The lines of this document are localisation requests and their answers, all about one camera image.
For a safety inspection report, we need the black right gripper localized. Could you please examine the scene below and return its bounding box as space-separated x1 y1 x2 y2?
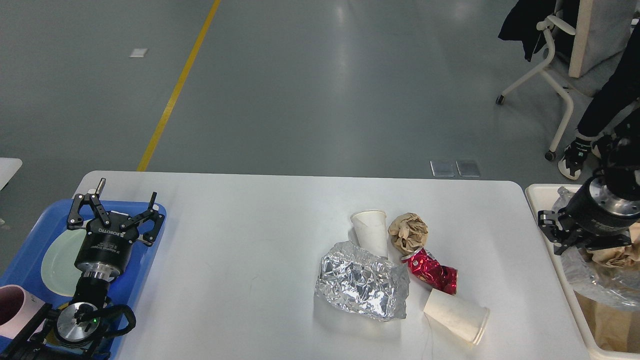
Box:
537 182 638 256

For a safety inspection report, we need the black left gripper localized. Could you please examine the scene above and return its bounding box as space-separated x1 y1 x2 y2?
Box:
66 179 165 279

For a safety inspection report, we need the green plate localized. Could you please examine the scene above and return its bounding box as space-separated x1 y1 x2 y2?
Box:
40 228 87 297

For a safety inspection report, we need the foil with brown paper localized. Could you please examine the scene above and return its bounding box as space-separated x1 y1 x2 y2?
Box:
551 186 639 312

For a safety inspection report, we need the brown paper bag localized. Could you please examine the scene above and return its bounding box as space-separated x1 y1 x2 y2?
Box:
574 292 640 354

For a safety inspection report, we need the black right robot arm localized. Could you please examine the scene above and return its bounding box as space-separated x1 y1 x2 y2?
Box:
537 136 640 256

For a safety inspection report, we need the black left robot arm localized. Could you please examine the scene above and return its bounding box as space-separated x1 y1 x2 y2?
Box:
1 178 166 360

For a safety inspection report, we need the beige plastic bin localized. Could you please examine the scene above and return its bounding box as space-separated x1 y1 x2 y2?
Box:
525 184 640 360

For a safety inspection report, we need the white side table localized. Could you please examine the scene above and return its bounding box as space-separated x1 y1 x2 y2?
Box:
0 157 23 191

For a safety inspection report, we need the pink mug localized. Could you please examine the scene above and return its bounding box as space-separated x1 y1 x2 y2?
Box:
0 284 44 339

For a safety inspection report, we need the lying white paper cup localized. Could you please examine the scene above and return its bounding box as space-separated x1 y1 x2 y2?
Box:
423 288 490 346

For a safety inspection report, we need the person in black sneakers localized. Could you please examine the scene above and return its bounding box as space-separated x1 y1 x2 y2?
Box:
558 25 640 180

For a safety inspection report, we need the crushed red can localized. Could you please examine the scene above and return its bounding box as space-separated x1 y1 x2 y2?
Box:
400 247 458 296

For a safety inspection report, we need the crumpled brown paper ball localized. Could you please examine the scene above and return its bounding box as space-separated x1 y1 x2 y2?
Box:
387 212 429 256

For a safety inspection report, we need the upright white paper cup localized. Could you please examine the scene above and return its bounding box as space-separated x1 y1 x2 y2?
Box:
350 209 389 259

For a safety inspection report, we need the white office chair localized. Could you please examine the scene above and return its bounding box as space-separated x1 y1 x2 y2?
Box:
496 0 639 161

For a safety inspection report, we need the crumpled aluminium foil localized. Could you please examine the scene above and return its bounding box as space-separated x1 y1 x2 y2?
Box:
314 241 410 322

